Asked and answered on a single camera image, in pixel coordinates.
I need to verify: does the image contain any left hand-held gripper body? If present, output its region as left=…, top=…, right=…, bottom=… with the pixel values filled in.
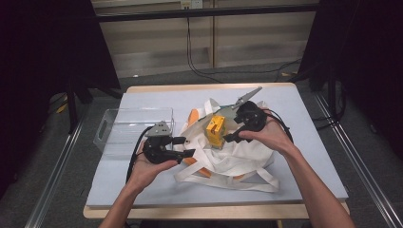
left=142, top=121, right=184, bottom=165

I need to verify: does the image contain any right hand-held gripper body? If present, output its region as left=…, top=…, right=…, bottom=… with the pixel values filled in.
left=232, top=86, right=269, bottom=134

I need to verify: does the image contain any yellow carton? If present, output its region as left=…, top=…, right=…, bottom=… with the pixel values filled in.
left=204, top=114, right=226, bottom=149

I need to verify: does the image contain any white tote bag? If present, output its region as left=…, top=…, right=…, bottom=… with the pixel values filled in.
left=173, top=98, right=280, bottom=193

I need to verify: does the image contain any person's left hand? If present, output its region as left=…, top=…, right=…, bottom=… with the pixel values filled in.
left=127, top=142, right=179, bottom=193

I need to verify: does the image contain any person's right hand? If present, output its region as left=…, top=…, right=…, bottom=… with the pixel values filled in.
left=239, top=109, right=298, bottom=156

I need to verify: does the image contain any clear plastic container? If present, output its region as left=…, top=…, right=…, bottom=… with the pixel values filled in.
left=93, top=106, right=176, bottom=158

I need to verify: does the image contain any light grey table mat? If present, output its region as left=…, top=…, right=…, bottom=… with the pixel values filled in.
left=86, top=85, right=349, bottom=208

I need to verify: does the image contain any black stand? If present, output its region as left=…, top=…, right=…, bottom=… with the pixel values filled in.
left=289, top=61, right=347, bottom=123
left=65, top=75, right=123, bottom=135

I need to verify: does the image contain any black horizontal bar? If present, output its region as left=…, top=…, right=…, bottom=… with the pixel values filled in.
left=94, top=3, right=319, bottom=23

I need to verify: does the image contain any black curtain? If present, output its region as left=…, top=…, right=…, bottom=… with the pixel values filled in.
left=0, top=0, right=122, bottom=199
left=297, top=0, right=403, bottom=160

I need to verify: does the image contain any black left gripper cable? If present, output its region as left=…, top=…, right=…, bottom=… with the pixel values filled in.
left=125, top=125, right=156, bottom=184

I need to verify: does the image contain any long black floor cable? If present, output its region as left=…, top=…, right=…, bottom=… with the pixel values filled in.
left=185, top=17, right=302, bottom=85

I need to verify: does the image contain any black cable by stand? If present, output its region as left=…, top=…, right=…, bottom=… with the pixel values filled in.
left=312, top=80, right=348, bottom=131

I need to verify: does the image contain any metal floor rail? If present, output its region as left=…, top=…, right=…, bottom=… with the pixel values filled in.
left=24, top=103, right=91, bottom=228
left=314, top=92, right=403, bottom=228

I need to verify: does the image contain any white wall socket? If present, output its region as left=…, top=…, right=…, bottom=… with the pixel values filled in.
left=180, top=0, right=203, bottom=10

